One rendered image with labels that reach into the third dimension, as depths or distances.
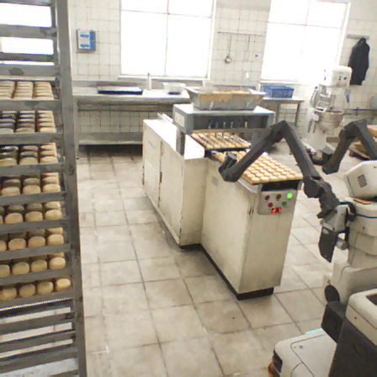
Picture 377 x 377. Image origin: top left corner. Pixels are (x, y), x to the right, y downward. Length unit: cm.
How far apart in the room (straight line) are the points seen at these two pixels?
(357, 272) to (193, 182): 148
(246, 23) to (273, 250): 442
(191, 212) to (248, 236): 72
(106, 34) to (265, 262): 423
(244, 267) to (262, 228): 29
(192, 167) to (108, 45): 338
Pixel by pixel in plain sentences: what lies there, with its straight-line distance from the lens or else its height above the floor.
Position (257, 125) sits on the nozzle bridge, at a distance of 310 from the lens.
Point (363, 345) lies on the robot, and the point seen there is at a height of 66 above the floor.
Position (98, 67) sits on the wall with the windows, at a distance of 590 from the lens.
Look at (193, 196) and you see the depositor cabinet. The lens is 296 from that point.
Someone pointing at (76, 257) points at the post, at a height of 103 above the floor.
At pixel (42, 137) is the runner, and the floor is 141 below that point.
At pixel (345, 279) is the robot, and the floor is 72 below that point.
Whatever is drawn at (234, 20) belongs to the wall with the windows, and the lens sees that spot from 631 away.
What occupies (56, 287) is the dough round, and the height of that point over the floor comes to 88.
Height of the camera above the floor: 170
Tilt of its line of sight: 22 degrees down
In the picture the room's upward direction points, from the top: 4 degrees clockwise
